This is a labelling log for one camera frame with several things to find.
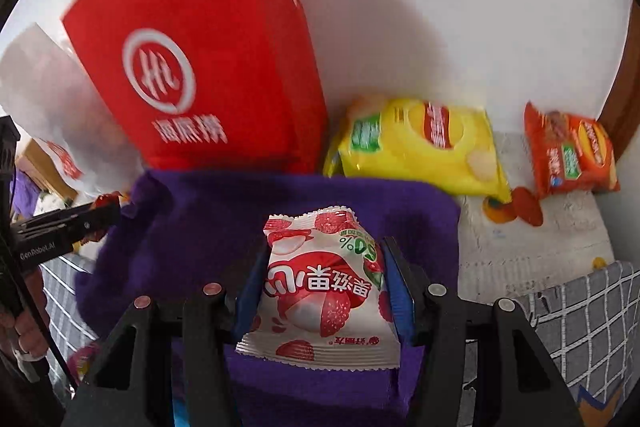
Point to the white plastic bag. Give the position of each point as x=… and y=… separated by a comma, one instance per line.
x=45, y=92

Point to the grey checkered bedsheet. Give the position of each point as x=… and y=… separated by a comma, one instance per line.
x=590, y=322

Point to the white fruit-print sheet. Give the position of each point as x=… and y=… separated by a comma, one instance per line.
x=540, y=247

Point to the orange chip bag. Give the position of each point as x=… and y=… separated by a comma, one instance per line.
x=570, y=157

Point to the small red snack packet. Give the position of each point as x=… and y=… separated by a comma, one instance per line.
x=109, y=199

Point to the purple towel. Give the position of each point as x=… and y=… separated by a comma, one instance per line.
x=200, y=217

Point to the red paper bag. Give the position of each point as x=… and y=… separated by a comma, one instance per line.
x=200, y=32

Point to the yellow chip bag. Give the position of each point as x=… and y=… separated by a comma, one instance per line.
x=425, y=157

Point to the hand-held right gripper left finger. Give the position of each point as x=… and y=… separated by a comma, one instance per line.
x=250, y=307

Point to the brown cardboard box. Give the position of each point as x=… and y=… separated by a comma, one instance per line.
x=35, y=157

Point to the white red lychee snack packet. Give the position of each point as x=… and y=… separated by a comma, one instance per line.
x=310, y=287

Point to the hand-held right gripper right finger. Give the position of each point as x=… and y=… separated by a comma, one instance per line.
x=400, y=302

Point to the brown wooden frame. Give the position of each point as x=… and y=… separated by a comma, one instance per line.
x=627, y=97

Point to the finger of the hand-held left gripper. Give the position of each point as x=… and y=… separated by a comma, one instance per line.
x=65, y=222

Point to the person's left hand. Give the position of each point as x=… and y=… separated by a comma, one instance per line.
x=30, y=337

